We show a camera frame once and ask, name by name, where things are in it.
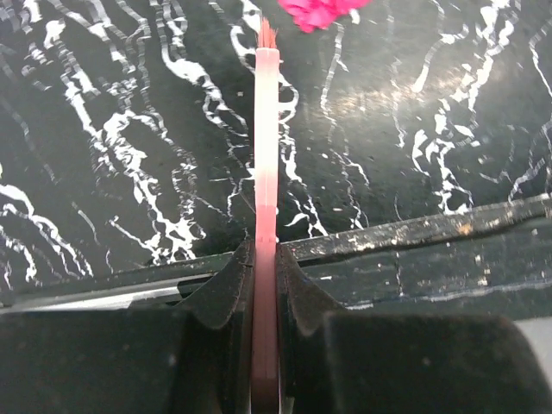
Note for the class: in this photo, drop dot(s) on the pink hand brush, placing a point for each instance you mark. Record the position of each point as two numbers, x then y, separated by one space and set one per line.
265 360

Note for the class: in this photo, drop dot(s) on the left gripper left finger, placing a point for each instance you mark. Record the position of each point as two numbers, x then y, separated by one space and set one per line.
193 357

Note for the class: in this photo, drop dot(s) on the magenta scrap front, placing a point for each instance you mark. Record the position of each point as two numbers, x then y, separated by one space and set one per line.
309 15

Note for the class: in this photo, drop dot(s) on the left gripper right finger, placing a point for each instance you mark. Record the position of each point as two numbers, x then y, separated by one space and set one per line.
335 360

